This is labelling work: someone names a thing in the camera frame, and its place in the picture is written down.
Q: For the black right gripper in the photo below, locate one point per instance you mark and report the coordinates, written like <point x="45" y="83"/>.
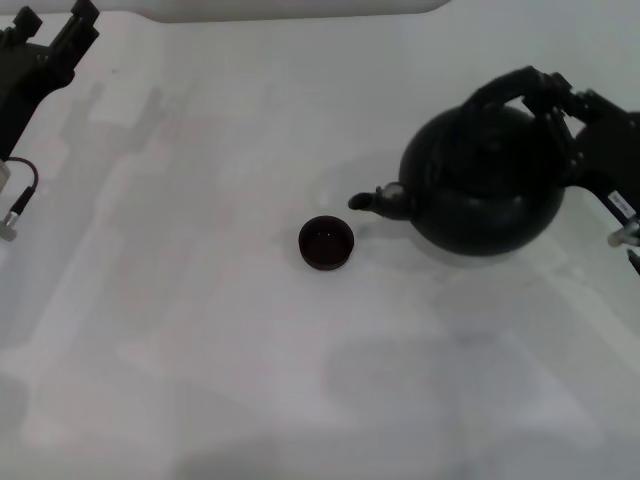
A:
<point x="610" y="150"/>

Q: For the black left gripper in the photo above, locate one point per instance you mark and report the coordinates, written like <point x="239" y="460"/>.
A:
<point x="25" y="85"/>

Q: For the dark brown round teacup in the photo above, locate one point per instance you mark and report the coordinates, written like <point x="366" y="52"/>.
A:
<point x="326" y="243"/>

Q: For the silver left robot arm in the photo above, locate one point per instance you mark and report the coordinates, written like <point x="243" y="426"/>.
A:
<point x="3" y="176"/>

